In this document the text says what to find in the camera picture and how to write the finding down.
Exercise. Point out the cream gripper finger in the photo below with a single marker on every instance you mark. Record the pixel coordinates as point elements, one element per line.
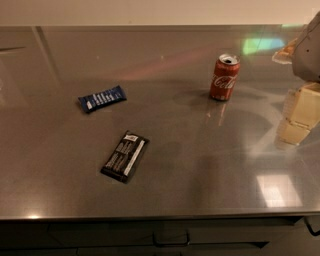
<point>285,55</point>
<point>301,113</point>

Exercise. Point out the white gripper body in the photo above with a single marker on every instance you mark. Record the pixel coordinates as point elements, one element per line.
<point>309,53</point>

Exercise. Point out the black rxbar chocolate bar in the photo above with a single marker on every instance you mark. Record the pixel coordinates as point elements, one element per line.
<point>120,165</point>

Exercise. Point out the red coca-cola can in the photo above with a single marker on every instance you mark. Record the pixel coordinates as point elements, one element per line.
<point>224,76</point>

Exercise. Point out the blue snack bar wrapper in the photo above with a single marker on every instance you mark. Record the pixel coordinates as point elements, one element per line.
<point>95,101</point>

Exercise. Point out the black right drawer handle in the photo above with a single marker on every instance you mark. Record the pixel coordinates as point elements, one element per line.
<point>310,229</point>

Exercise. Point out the black drawer handle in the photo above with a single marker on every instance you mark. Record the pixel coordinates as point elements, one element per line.
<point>171,238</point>
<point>310,229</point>

